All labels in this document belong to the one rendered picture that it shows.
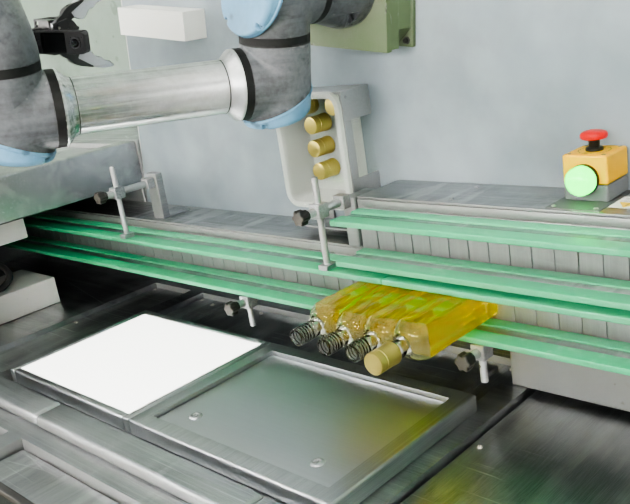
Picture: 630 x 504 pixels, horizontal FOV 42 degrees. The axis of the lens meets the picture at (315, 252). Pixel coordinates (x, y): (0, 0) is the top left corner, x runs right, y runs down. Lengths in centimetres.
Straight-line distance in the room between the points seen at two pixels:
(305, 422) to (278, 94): 52
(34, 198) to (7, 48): 89
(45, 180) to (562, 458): 136
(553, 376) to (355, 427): 32
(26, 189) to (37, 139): 81
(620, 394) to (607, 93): 45
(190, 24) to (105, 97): 62
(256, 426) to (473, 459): 34
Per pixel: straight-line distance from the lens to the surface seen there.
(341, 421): 131
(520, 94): 139
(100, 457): 141
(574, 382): 135
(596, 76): 133
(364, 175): 157
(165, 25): 190
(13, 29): 124
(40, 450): 151
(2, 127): 124
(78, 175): 212
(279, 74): 133
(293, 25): 133
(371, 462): 118
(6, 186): 204
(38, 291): 223
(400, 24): 146
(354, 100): 155
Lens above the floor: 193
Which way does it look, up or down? 41 degrees down
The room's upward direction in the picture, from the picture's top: 114 degrees counter-clockwise
